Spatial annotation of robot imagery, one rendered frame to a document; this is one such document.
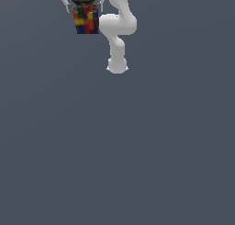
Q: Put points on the multicoloured block with dark lid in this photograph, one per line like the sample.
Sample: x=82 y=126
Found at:
x=87 y=19

